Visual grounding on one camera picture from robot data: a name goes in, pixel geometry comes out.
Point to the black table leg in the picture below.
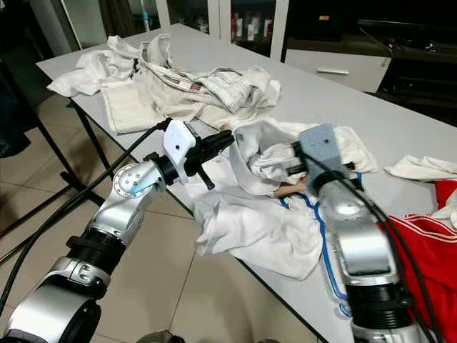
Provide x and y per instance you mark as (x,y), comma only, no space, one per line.
(93,139)

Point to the blue plastic hanger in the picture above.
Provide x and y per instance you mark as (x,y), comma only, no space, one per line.
(346,311)

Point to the red shorts white stripes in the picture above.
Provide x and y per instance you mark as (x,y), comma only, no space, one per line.
(435,257)

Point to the white crumpled jacket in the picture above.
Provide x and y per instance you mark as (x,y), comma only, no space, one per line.
(86,71)

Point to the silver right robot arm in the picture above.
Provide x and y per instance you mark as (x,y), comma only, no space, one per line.
(357,243)

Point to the white glass door cabinet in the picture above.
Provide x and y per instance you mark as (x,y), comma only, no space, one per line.
(221,18)

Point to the white printed t-shirt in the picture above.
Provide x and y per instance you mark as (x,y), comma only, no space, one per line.
(257,236)

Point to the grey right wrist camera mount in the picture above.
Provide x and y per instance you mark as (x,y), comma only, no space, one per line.
(321,146)

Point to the white drawer unit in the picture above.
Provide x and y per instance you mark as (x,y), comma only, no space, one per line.
(335,70)

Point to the black clothes rack frame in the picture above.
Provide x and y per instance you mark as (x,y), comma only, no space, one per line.
(75,189)

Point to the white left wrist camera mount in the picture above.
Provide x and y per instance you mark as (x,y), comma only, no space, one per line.
(178,146)

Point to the black TV stand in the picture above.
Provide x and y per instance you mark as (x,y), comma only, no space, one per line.
(371,28)

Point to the small white cloth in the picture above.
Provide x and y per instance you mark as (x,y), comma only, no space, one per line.
(421,168)

